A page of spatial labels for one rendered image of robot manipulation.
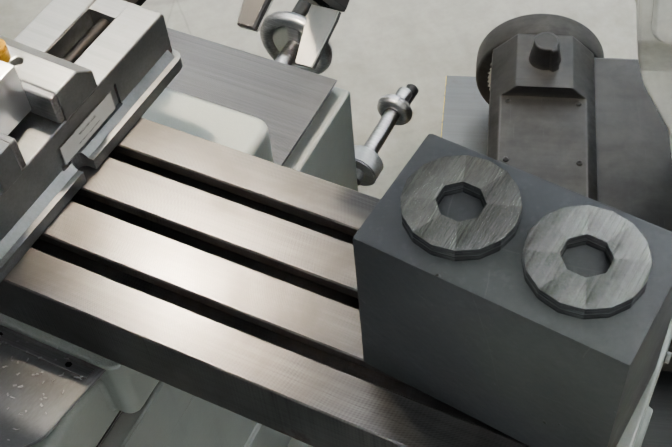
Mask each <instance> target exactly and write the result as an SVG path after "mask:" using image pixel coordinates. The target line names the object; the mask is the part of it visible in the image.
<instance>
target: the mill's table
mask: <svg viewBox="0 0 672 447"><path fill-rule="evenodd" d="M78 170H79V171H82V172H83V173H84V175H85V178H86V182H85V184H84V185H83V186H82V187H81V188H80V190H79V191H78V192H77V193H76V194H75V195H74V197H73V198H72V199H71V200H70V201H69V203H68V204H67V205H66V206H65V207H64V208H63V210H62V211H61V212H60V213H59V214H58V215H57V217H56V218H55V219H54V220H53V221H52V223H51V224H50V225H49V226H48V227H47V228H46V230H45V231H44V232H43V233H42V234H41V236H40V237H39V238H38V239H37V240H36V241H35V243H34V244H33V245H32V246H31V247H30V249H29V250H28V251H27V252H26V253H25V254H24V256H23V257H22V258H21V259H20V260H19V261H18V263H17V264H16V265H15V266H14V267H13V269H12V270H11V271H10V272H9V273H8V274H7V276H6V277H5V278H4V279H3V280H2V282H1V283H0V313H2V314H4V315H7V316H9V317H11V318H14V319H16V320H18V321H21V322H23V323H25V324H28V325H30V326H32V327H35V328H37V329H39V330H42V331H44V332H46V333H49V334H51V335H53V336H56V337H58V338H60V339H63V340H65V341H67V342H70V343H72V344H74V345H77V346H79V347H82V348H84V349H86V350H89V351H91V352H93V353H96V354H98V355H100V356H103V357H105V358H107V359H110V360H112V361H114V362H117V363H119V364H121V365H124V366H126V367H128V368H131V369H133V370H135V371H138V372H140V373H142V374H145V375H147V376H149V377H152V378H154V379H156V380H159V381H161V382H163V383H166V384H168V385H170V386H173V387H175V388H178V389H180V390H182V391H185V392H187V393H189V394H192V395H194V396H196V397H199V398H201V399H203V400H206V401H208V402H210V403H213V404H215V405H217V406H220V407H222V408H224V409H227V410H229V411H231V412H234V413H236V414H238V415H241V416H243V417H245V418H248V419H250V420H252V421H255V422H257V423H259V424H262V425H264V426H266V427H269V428H271V429H274V430H276V431H278V432H281V433H283V434H285V435H288V436H290V437H292V438H295V439H297V440H299V441H302V442H304V443H306V444H309V445H311V446H313V447H530V446H528V445H526V444H524V443H522V442H520V441H518V440H516V439H514V438H512V437H510V436H508V435H506V434H504V433H502V432H500V431H498V430H496V429H494V428H492V427H491V426H489V425H487V424H485V423H483V422H481V421H479V420H477V419H475V418H473V417H471V416H469V415H467V414H465V413H463V412H461V411H459V410H457V409H455V408H453V407H451V406H449V405H447V404H445V403H443V402H441V401H439V400H437V399H435V398H433V397H431V396H429V395H427V394H425V393H423V392H422V391H420V390H418V389H416V388H414V387H412V386H410V385H408V384H406V383H404V382H402V381H400V380H398V379H396V378H394V377H392V376H390V375H388V374H386V373H384V372H382V371H380V370H378V369H376V368H374V367H372V366H370V365H368V364H366V363H365V361H364V357H363V346H362V335H361V324H360V313H359V302H358V291H357V280H356V270H355V259H354V248H353V236H354V235H355V234H356V232H357V231H358V230H359V228H360V227H361V225H362V224H363V223H364V221H365V220H366V219H367V217H368V216H369V215H370V213H371V212H372V210H373V209H374V208H375V206H376V205H377V204H378V202H379V201H380V200H381V199H379V198H376V197H373V196H370V195H367V194H364V193H361V192H358V191H355V190H353V189H350V188H347V187H344V186H341V185H338V184H335V183H332V182H329V181H326V180H323V179H320V178H317V177H314V176H312V175H309V174H306V173H303V172H300V171H297V170H294V169H291V168H288V167H285V166H282V165H279V164H276V163H273V162H271V161H268V160H265V159H262V158H259V157H256V156H253V155H250V154H247V153H244V152H241V151H238V150H235V149H232V148H230V147H227V146H224V145H221V144H218V143H215V142H212V141H209V140H206V139H203V138H200V137H197V136H194V135H191V134H189V133H186V132H183V131H180V130H177V129H174V128H171V127H168V126H165V125H162V124H159V123H156V122H153V121H150V120H148V119H145V118H142V117H141V118H140V119H139V120H138V121H137V122H136V124H135V125H134V126H133V127H132V128H131V129H130V131H129V132H128V133H127V134H126V135H125V137H124V138H123V139H122V140H121V141H120V142H119V144H118V145H117V146H116V147H115V148H114V149H113V151H112V152H111V153H110V154H109V155H108V157H107V158H106V159H105V160H104V161H103V162H102V164H101V165H100V166H99V167H98V168H97V169H95V168H92V167H90V166H82V167H80V168H79V169H78ZM671 340H672V318H671V321H670V324H669V327H668V330H667V334H666V337H665V340H664V343H663V346H662V349H661V353H660V356H659V359H658V362H657V365H656V368H655V371H654V373H653V375H652V377H651V379H650V381H649V383H648V385H647V387H646V389H645V391H644V393H643V395H642V397H641V399H640V401H639V403H638V405H637V407H636V409H635V411H634V413H633V415H632V417H631V419H630V421H629V423H628V425H627V427H626V429H625V430H624V432H623V434H622V436H621V438H620V440H619V442H618V444H617V446H616V447H641V445H642V442H643V439H644V436H645V433H646V431H647V428H648V425H649V422H650V419H651V416H652V413H653V409H652V408H651V407H649V403H650V400H651V397H652V394H653V392H654V389H655V386H656V383H657V380H658V377H659V375H660V372H661V369H662V366H663V363H667V364H669V362H670V359H671V357H672V352H669V351H668V349H669V346H670V343H671Z"/></svg>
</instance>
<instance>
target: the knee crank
mask: <svg viewBox="0 0 672 447"><path fill-rule="evenodd" d="M417 94H418V88H417V87H416V86H415V85H413V84H407V85H406V87H399V89H398V90H397V92H396V94H395V95H393V94H387V95H384V96H382V97H381V98H380V99H379V100H378V103H377V110H378V112H379V114H380V116H381V118H380V120H379V122H378V123H377V125H376V127H375V128H374V130H373V132H372V133H371V135H370V137H369V138H368V140H367V141H366V143H365V145H364V146H363V145H354V148H355V161H356V173H357V185H361V186H370V185H373V184H374V183H375V182H376V180H377V178H378V176H379V175H380V173H381V171H382V170H383V166H384V165H383V161H382V159H381V158H380V156H379V155H378V153H379V151H380V149H381V148H382V146H383V144H384V143H385V141H386V139H387V137H388V136H389V134H390V132H391V131H392V129H393V127H394V126H395V125H405V124H407V123H408V122H409V121H410V120H411V119H412V115H413V111H412V108H411V106H410V104H411V103H412V101H413V100H414V98H415V97H416V95H417Z"/></svg>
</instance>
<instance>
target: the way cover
mask: <svg viewBox="0 0 672 447"><path fill-rule="evenodd" d="M0 335H1V337H0V341H4V342H3V343H2V344H1V345H0V447H32V446H34V445H36V444H37V443H39V442H40V441H42V440H43V439H44V438H45V437H46V436H47V435H48V434H49V433H50V432H51V431H52V430H53V429H54V428H55V427H56V426H57V425H58V424H59V422H60V421H61V420H62V419H63V418H64V417H65V416H66V415H67V414H68V412H69V411H70V410H71V409H72V408H73V407H74V406H75V405H76V404H77V403H78V401H79V400H80V399H81V398H82V397H83V396H84V395H85V394H86V393H87V391H88V390H89V389H90V388H91V387H92V386H93V385H94V384H95V383H96V381H97V380H98V379H99V378H100V377H101V376H102V375H103V374H104V373H105V371H106V370H105V369H102V368H100V367H98V366H95V365H93V364H91V363H88V362H86V361H84V360H81V359H79V358H77V357H74V356H72V355H70V354H67V353H65V352H63V351H60V350H58V349H56V348H53V347H51V346H49V345H47V344H44V343H42V342H40V341H37V340H35V339H33V338H30V337H28V336H26V335H23V334H21V333H19V332H16V331H14V330H12V329H9V328H7V327H5V326H2V325H0ZM16 341H19V342H16ZM26 341H27V342H26ZM5 342H7V344H5ZM26 351H28V352H27V353H26ZM11 356H13V358H11ZM40 356H42V358H39V359H38V357H40ZM27 358H29V359H28V361H26V360H27ZM64 358H69V360H66V359H64ZM55 359H57V361H56V360H55ZM12 360H13V361H12ZM17 361H19V363H17ZM5 365H6V366H7V367H5V368H3V366H5ZM41 371H43V373H41ZM19 372H20V374H19V375H16V374H17V373H19ZM63 372H65V373H64V374H63ZM36 373H39V375H36ZM32 374H35V376H32ZM61 374H63V376H59V375H61ZM74 376H78V377H80V376H83V377H82V378H81V379H82V380H80V379H79V378H73V377H74ZM53 379H55V380H54V381H53V382H52V380H53ZM43 381H44V383H42V382H43ZM15 384H17V386H13V385H15ZM21 385H23V387H21V388H18V386H21ZM63 390H64V392H63ZM62 392H63V394H62ZM7 393H8V394H9V396H7ZM42 393H44V395H45V397H47V399H45V398H43V397H44V396H43V394H42ZM10 396H12V397H15V398H11V397H10ZM40 398H42V399H43V400H40ZM41 403H42V405H43V407H41V406H40V404H41ZM8 407H9V409H7V408H8ZM25 410H27V412H25ZM45 412H46V413H47V414H45ZM19 413H23V414H24V415H21V414H19ZM13 428H15V429H19V430H15V429H13ZM7 439H9V440H7Z"/></svg>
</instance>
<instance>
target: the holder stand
mask: <svg viewBox="0 0 672 447"><path fill-rule="evenodd" d="M353 248H354V259H355V270H356V280H357V291H358V302H359V313H360V324H361V335H362V346H363V357H364V361H365V363H366V364H368V365H370V366H372V367H374V368H376V369H378V370H380V371H382V372H384V373H386V374H388V375H390V376H392V377H394V378H396V379H398V380H400V381H402V382H404V383H406V384H408V385H410V386H412V387H414V388H416V389H418V390H420V391H422V392H423V393H425V394H427V395H429V396H431V397H433V398H435V399H437V400H439V401H441V402H443V403H445V404H447V405H449V406H451V407H453V408H455V409H457V410H459V411H461V412H463V413H465V414H467V415H469V416H471V417H473V418H475V419H477V420H479V421H481V422H483V423H485V424H487V425H489V426H491V427H492V428H494V429H496V430H498V431H500V432H502V433H504V434H506V435H508V436H510V437H512V438H514V439H516V440H518V441H520V442H522V443H524V444H526V445H528V446H530V447H616V446H617V444H618V442H619V440H620V438H621V436H622V434H623V432H624V430H625V429H626V427H627V425H628V423H629V421H630V419H631V417H632V415H633V413H634V411H635V409H636V407H637V405H638V403H639V401H640V399H641V397H642V395H643V393H644V391H645V389H646V387H647V385H648V383H649V381H650V379H651V377H652V375H653V373H654V371H655V368H656V365H657V362H658V359H659V356H660V353H661V349H662V346H663V343H664V340H665V337H666V334H667V330H668V327H669V324H670V321H671V318H672V232H671V231H669V230H666V229H664V228H661V227H659V226H657V225H654V224H652V223H649V222H647V221H644V220H642V219H639V218H637V217H635V216H632V215H630V214H627V213H625V212H622V211H620V210H617V209H615V208H613V207H610V206H608V205H605V204H603V203H600V202H598V201H595V200H593V199H591V198H588V197H586V196H583V195H581V194H578V193H576V192H573V191H571V190H569V189H566V188H564V187H561V186H559V185H556V184H554V183H551V182H549V181H547V180H544V179H542V178H539V177H537V176H534V175H532V174H529V173H527V172H525V171H522V170H520V169H517V168H515V167H512V166H510V165H508V164H505V163H503V162H500V161H498V160H495V159H493V158H490V157H488V156H486V155H483V154H481V153H478V152H476V151H473V150H471V149H468V148H466V147H464V146H461V145H459V144H456V143H454V142H451V141H449V140H446V139H444V138H442V137H439V136H437V135H434V134H428V135H427V137H426V138H425V139H424V141H423V142H422V144H421V145H420V146H419V148H418V149H417V150H416V152H415V153H414V154H413V156H412V157H411V159H410V160H409V161H408V163H407V164H406V165H405V167H404V168H403V169H402V171H401V172H400V174H399V175H398V176H397V178H396V179H395V180H394V182H393V183H392V185H391V186H390V187H389V189H388V190H387V191H386V193H385V194H384V195H383V197H382V198H381V200H380V201H379V202H378V204H377V205H376V206H375V208H374V209H373V210H372V212H371V213H370V215H369V216H368V217H367V219H366V220H365V221H364V223H363V224H362V225H361V227H360V228H359V230H358V231H357V232H356V234H355V235H354V236H353Z"/></svg>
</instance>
